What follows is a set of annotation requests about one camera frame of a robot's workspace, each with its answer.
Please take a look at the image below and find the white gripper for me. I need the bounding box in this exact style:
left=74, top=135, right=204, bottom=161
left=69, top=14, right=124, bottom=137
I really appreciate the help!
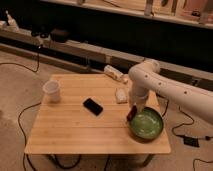
left=129, top=85, right=148, bottom=113

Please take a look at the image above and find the dark red pepper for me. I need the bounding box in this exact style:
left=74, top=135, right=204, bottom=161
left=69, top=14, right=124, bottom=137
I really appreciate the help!
left=126, top=106, right=137, bottom=121

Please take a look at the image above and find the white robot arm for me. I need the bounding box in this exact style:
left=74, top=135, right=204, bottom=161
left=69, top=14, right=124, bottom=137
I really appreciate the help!
left=128, top=59, right=213, bottom=125

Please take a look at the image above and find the green ceramic bowl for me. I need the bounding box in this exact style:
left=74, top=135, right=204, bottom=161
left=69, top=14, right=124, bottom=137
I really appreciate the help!
left=128, top=107, right=164, bottom=141

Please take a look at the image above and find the white sponge block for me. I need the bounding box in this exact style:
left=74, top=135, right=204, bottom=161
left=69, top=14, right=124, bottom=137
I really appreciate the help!
left=115, top=88, right=127, bottom=104

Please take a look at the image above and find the white cylindrical object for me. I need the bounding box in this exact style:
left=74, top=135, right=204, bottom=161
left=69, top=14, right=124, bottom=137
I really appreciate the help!
left=104, top=65, right=128, bottom=84

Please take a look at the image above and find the black rectangular block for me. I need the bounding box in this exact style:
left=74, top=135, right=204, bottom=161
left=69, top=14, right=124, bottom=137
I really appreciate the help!
left=83, top=98, right=103, bottom=116

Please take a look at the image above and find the wooden table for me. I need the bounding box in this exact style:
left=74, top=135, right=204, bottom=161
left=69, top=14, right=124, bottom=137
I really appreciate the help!
left=25, top=74, right=171, bottom=154

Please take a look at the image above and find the black power adapter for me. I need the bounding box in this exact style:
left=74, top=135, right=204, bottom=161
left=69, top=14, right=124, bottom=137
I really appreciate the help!
left=183, top=137, right=199, bottom=147

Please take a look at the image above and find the white plastic cup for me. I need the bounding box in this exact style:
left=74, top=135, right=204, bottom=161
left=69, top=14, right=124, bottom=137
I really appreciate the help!
left=42, top=80, right=61, bottom=103

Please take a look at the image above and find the black box on ledge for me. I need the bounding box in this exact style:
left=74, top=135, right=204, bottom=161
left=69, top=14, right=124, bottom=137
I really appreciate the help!
left=50, top=29, right=69, bottom=43

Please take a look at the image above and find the black floor cable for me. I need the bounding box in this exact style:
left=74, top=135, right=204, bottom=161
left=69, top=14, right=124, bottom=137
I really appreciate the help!
left=0, top=44, right=43, bottom=171

